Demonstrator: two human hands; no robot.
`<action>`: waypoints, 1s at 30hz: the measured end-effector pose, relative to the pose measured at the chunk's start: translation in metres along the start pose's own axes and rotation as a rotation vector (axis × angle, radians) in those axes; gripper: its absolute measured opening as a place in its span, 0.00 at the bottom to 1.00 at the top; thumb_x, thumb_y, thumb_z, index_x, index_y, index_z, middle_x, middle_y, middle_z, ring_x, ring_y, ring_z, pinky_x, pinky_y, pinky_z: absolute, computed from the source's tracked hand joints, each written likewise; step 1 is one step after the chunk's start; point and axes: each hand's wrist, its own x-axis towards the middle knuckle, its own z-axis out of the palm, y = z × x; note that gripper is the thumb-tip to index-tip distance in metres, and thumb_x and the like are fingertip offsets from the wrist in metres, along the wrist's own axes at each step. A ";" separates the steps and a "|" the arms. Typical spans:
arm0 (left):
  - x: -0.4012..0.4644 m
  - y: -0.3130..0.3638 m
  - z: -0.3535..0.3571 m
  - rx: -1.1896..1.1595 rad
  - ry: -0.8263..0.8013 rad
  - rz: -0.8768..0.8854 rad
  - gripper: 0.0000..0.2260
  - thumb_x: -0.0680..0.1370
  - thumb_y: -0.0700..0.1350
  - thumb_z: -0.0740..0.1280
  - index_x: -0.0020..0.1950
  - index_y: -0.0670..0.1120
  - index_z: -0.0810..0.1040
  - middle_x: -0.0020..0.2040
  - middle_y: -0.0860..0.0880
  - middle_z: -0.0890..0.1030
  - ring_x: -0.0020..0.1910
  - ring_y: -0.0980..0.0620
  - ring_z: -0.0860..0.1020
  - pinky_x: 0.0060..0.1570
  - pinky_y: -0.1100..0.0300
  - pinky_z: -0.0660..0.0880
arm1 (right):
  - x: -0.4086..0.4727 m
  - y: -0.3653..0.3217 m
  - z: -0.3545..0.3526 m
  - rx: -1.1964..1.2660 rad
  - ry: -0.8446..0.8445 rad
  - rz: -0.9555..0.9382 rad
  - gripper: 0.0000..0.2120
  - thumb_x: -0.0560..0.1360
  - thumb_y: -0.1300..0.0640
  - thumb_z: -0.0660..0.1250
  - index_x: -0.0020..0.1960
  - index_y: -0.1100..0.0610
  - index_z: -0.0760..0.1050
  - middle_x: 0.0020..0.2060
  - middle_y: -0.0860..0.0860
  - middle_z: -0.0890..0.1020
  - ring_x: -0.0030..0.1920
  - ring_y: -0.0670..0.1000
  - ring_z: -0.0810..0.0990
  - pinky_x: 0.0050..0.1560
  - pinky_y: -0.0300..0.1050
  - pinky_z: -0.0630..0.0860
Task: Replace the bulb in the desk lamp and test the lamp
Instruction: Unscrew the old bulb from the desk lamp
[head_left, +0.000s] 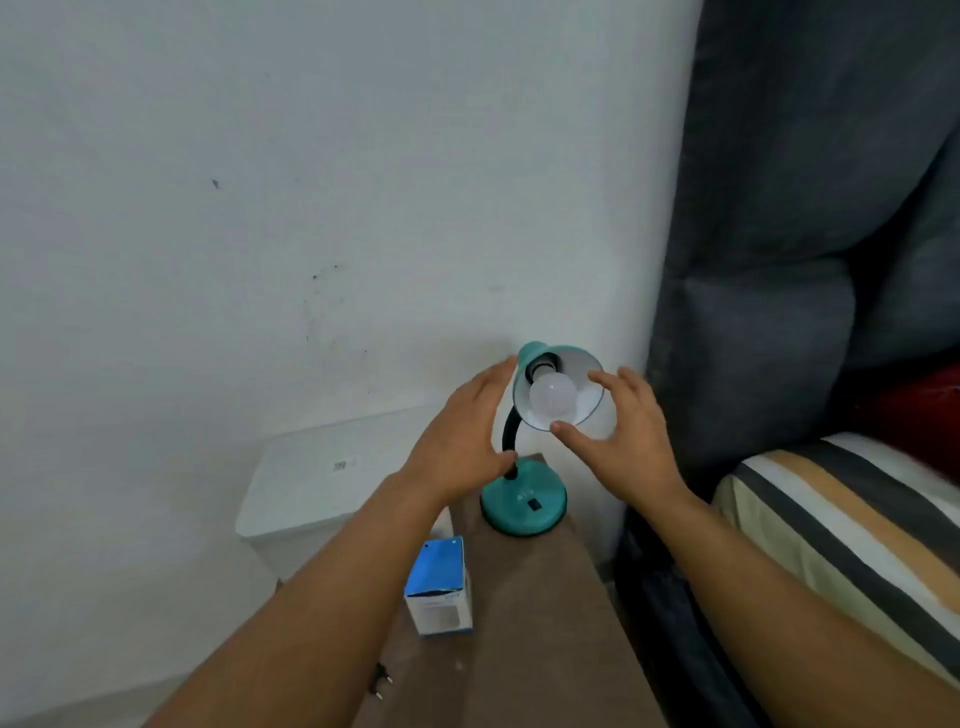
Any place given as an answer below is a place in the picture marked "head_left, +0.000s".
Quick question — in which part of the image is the white storage box lid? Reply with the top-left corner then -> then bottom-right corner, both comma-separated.
235,404 -> 457,541

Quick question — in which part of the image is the blue white bulb carton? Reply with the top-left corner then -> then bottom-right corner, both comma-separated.
404,536 -> 475,637

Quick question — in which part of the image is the teal desk lamp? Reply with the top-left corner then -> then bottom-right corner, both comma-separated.
479,341 -> 607,538

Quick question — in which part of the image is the white plastic storage box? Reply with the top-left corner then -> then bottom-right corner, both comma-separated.
251,517 -> 457,583

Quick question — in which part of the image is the white light bulb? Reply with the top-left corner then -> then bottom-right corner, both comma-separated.
527,368 -> 581,424

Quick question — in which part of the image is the person's left hand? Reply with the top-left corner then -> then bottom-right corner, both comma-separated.
395,355 -> 520,511

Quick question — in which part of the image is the red pillow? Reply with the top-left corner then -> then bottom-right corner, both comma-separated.
862,367 -> 960,481

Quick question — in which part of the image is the person's right hand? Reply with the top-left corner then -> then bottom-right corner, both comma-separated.
549,365 -> 697,519

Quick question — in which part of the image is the person's right forearm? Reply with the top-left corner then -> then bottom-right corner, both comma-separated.
629,491 -> 960,728

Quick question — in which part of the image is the striped pillow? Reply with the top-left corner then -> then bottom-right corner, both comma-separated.
710,431 -> 960,691

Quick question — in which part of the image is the person's left forearm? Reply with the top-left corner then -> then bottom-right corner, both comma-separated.
142,472 -> 455,728

